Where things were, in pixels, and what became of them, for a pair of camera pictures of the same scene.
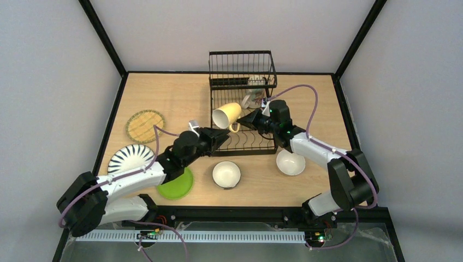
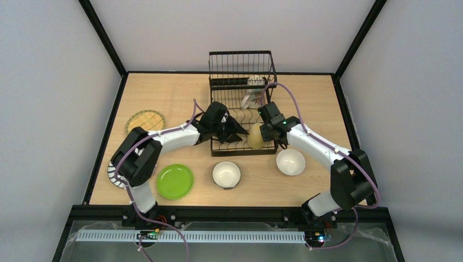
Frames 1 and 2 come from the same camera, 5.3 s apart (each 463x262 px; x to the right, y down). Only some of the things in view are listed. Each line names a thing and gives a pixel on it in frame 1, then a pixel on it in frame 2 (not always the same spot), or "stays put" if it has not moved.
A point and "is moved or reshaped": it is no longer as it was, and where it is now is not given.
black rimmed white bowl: x=226 y=174 stays put
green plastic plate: x=177 y=187 stays put
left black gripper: x=212 y=139 to x=227 y=127
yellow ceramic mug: x=227 y=115 is moved or reshaped
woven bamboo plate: x=140 y=125 stays put
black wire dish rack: x=239 y=82 stays put
